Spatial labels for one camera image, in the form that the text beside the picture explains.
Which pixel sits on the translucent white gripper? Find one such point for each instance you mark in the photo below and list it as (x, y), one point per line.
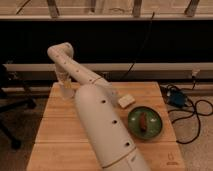
(66, 83)

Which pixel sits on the translucent white cup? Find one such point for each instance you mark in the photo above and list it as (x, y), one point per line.
(66, 93)

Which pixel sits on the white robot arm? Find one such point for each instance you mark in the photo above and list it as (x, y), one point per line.
(95, 101)

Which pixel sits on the green ceramic bowl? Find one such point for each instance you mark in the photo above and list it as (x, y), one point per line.
(154, 123)

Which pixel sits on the black office chair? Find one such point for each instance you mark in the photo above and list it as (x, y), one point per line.
(5, 78)

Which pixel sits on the brown sausage in bowl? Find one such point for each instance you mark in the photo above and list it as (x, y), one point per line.
(143, 122)

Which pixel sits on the blue power adapter box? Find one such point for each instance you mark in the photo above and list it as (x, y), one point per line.
(177, 98)

